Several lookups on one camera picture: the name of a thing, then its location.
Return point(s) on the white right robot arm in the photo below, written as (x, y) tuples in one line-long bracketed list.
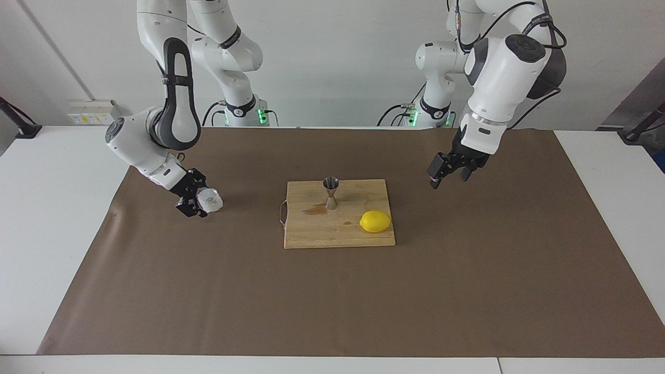
[(130, 145)]

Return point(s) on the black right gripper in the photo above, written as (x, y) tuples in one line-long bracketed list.
[(187, 189)]

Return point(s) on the white wall socket strip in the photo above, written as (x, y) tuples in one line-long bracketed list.
[(83, 118)]

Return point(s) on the black clamp stand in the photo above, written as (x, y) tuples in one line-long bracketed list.
[(631, 136), (26, 130)]

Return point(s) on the clear plastic cup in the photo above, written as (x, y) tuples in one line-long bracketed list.
[(212, 201)]

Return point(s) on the steel jigger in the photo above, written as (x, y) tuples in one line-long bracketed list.
[(331, 200)]

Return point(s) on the yellow lemon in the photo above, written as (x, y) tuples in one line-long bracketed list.
[(375, 222)]

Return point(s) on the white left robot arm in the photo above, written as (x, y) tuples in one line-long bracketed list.
[(499, 78)]

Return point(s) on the wooden cutting board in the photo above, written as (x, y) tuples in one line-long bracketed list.
[(332, 234)]

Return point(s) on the brown paper table mat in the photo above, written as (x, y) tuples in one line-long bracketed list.
[(332, 301)]

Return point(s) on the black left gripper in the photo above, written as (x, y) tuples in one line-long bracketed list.
[(467, 156)]

